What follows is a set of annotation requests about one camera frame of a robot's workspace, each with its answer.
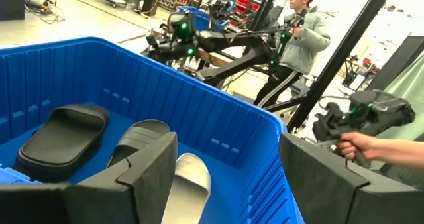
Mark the grey slide sandal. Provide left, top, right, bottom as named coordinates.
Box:
left=161, top=152, right=212, bottom=224

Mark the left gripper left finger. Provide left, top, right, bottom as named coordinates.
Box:
left=0, top=131, right=178, bottom=224

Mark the blue plastic bin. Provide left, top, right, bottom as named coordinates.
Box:
left=0, top=36, right=304, bottom=224

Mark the person's forearm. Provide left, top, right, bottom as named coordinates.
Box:
left=377, top=138, right=424, bottom=172

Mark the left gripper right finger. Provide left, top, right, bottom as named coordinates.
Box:
left=279, top=133, right=424, bottom=224

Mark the small blue bin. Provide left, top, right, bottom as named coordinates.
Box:
left=177, top=5, right=229, bottom=32

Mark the person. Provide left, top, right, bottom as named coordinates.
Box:
left=253, top=0, right=331, bottom=109

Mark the shelf with red bins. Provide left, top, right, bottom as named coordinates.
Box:
left=155, top=0, right=262, bottom=17

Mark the black leader arm handle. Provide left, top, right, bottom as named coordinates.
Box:
left=312, top=89, right=417, bottom=169

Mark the black cabinet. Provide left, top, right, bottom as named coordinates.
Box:
left=0, top=0, right=26, bottom=21

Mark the dark grey stand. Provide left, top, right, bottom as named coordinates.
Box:
left=366, top=34, right=424, bottom=92

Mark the black slide plain strap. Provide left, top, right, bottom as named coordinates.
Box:
left=15, top=103, right=111, bottom=184

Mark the person's hand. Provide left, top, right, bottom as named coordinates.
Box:
left=337, top=131, right=382, bottom=162

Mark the black trash can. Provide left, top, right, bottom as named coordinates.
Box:
left=141, top=0, right=160, bottom=17

